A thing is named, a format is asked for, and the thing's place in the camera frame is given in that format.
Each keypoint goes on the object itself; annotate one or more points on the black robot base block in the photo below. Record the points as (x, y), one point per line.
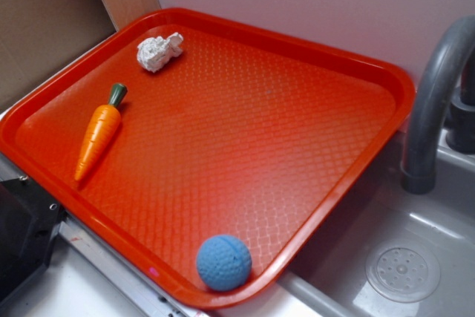
(30, 220)

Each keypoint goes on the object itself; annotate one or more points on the red plastic tray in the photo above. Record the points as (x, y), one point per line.
(247, 133)

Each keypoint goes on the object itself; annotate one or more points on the crumpled white paper ball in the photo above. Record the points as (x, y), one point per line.
(154, 53)

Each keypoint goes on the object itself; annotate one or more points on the blue dimpled ball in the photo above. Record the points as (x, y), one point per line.
(224, 263)

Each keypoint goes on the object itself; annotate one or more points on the orange toy carrot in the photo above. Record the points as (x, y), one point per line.
(101, 129)

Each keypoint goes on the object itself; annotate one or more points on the grey toy sink basin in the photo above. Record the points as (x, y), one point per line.
(328, 278)

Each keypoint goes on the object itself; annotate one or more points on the sink drain strainer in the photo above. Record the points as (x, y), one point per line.
(402, 273)

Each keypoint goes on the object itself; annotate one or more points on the grey toy faucet spout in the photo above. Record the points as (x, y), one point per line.
(430, 111)

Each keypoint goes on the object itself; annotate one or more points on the brown cardboard panel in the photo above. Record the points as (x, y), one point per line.
(40, 37)

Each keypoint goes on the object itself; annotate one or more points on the black faucet handle base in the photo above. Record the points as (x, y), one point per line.
(460, 135)

